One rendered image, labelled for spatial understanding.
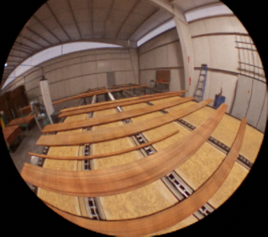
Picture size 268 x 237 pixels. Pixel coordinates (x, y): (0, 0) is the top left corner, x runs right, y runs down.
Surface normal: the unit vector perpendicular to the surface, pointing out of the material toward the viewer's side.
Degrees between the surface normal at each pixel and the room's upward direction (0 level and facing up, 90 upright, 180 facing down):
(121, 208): 0
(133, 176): 0
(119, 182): 0
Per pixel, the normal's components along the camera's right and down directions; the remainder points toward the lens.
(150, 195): -0.04, -0.94
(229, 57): -0.91, 0.18
